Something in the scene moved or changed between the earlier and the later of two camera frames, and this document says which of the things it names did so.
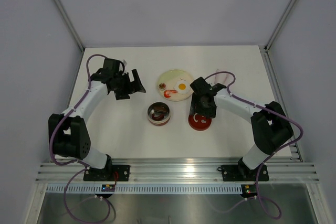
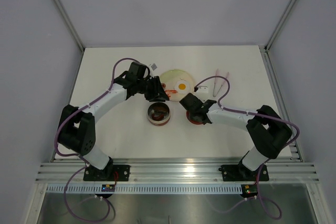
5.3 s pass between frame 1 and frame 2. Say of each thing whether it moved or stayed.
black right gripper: moved
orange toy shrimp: stayed
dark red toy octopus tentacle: stayed
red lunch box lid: moved
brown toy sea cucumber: stayed
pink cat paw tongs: moved
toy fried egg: stayed
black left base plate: stayed
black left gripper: moved
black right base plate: stayed
